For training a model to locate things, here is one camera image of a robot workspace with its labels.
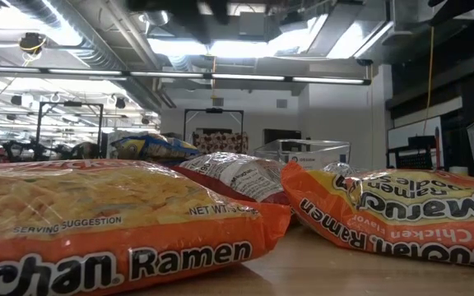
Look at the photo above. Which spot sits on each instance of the blue Maruchan ramen pack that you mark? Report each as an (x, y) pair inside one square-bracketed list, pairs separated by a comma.
[(132, 147), (175, 149)]

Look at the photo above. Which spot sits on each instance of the orange Maruchan ramen pack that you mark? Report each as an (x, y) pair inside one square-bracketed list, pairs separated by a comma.
[(385, 214), (97, 205)]

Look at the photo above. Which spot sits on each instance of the patterned brown box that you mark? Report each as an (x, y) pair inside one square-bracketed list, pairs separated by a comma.
[(220, 143)]

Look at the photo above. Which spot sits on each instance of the black monitor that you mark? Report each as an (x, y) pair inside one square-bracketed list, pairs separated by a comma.
[(282, 135)]

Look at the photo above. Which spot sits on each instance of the clear plastic bin with label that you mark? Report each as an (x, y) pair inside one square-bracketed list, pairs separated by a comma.
[(303, 154)]

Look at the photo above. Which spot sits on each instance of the person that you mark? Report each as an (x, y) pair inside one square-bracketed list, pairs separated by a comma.
[(84, 150)]

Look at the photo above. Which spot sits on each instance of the whiteboard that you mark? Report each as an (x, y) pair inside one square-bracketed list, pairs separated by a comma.
[(414, 133)]

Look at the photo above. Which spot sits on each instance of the black pegboard rack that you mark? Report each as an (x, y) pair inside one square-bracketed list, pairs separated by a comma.
[(416, 158)]

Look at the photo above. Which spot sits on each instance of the black metal rig frame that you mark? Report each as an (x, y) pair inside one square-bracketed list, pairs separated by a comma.
[(69, 104), (214, 110)]

